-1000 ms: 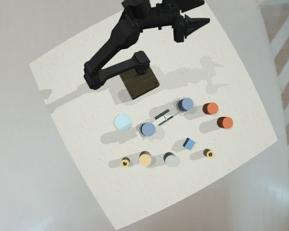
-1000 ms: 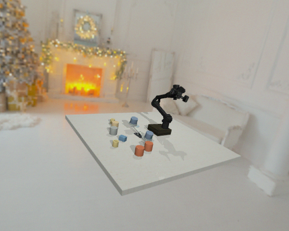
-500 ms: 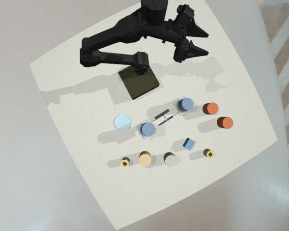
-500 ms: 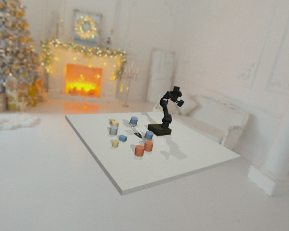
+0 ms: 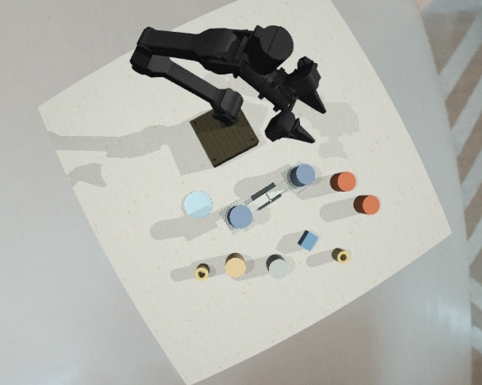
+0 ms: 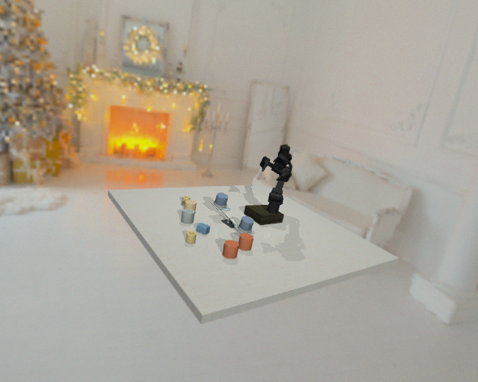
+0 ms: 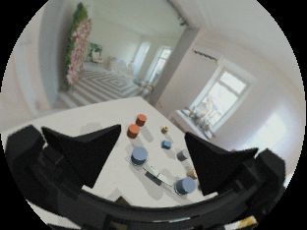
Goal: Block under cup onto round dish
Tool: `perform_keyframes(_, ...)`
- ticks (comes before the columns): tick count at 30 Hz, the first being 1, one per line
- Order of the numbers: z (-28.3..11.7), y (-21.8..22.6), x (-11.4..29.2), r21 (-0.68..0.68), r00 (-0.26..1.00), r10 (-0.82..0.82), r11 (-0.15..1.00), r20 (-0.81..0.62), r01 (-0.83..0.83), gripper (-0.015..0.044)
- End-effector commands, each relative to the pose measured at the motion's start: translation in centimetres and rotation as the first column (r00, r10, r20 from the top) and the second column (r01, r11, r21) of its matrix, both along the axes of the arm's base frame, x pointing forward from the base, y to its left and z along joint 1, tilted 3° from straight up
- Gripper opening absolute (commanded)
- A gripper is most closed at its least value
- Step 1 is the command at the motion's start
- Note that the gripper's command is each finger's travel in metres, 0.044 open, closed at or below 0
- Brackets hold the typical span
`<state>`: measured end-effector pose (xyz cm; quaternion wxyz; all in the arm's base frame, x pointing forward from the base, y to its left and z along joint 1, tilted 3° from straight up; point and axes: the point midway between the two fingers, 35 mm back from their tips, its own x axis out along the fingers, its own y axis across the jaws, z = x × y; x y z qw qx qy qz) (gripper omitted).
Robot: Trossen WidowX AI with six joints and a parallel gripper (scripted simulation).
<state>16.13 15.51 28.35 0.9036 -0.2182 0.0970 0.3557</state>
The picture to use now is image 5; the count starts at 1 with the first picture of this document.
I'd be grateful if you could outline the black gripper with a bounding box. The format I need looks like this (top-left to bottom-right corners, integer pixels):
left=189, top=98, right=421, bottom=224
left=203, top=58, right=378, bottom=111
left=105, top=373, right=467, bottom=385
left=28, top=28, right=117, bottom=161
left=257, top=67, right=326, bottom=143

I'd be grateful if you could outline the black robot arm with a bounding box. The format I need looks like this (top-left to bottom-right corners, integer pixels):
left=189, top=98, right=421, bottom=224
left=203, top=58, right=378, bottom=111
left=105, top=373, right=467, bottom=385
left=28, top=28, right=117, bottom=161
left=130, top=25, right=321, bottom=128

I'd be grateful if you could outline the orange cylinder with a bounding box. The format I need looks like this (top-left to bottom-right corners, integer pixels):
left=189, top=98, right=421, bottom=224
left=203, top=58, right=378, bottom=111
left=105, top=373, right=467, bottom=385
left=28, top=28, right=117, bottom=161
left=353, top=195, right=380, bottom=215
left=330, top=171, right=356, bottom=192

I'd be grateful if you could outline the light blue block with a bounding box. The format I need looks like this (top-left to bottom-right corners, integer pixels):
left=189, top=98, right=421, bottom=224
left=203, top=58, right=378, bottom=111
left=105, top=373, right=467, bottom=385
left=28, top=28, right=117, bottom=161
left=298, top=230, right=318, bottom=251

